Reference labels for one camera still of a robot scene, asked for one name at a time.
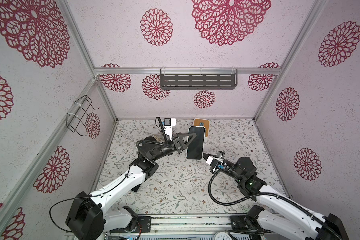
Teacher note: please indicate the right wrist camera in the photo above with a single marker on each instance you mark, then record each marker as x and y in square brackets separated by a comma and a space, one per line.
[214, 162]

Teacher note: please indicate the round white gauge dial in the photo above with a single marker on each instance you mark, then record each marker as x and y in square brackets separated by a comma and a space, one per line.
[221, 236]

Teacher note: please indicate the clear plastic bag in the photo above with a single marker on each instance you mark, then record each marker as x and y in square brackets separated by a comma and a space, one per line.
[161, 138]

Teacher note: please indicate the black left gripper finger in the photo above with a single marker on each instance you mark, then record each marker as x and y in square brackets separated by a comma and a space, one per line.
[189, 136]
[185, 143]

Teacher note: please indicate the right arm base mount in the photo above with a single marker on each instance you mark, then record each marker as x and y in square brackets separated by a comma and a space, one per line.
[248, 222]

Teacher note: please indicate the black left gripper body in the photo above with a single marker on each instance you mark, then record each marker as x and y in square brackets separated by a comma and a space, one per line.
[178, 146]

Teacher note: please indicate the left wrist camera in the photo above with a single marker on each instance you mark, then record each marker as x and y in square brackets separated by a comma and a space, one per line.
[169, 123]

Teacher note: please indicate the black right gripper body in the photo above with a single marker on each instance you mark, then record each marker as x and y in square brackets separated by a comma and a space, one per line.
[228, 171]

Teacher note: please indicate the aluminium front rail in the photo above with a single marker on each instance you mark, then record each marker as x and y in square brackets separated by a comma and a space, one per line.
[203, 224]

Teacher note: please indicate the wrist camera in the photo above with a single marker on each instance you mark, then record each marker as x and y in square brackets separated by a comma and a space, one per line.
[169, 123]
[214, 162]

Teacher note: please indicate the black wire wall basket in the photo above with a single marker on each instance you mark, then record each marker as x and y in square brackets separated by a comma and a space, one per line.
[84, 121]

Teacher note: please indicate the white wooden-top tissue box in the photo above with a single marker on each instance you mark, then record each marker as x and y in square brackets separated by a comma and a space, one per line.
[203, 123]

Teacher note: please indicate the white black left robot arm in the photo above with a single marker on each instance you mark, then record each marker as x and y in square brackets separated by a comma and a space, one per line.
[90, 214]

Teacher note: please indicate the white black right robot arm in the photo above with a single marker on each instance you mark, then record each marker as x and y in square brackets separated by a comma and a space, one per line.
[273, 212]

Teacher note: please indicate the grey slotted wall shelf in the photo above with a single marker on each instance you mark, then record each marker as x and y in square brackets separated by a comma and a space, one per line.
[197, 81]

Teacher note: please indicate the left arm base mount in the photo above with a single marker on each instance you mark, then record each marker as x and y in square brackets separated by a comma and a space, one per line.
[138, 224]

